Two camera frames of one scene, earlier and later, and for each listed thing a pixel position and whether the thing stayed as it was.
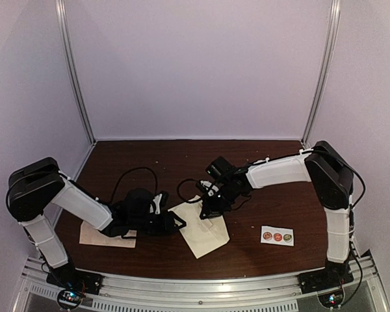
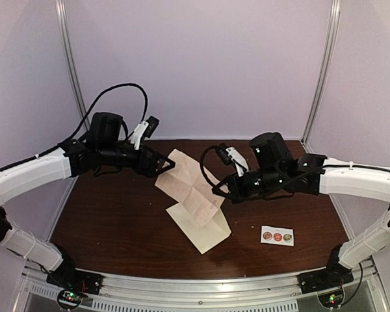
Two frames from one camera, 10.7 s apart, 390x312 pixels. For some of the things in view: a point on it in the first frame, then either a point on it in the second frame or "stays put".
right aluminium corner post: (325, 71) stays put
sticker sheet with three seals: (277, 236) stays put
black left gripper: (167, 227) to (150, 171)
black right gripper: (210, 210) to (237, 195)
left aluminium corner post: (67, 39) stays put
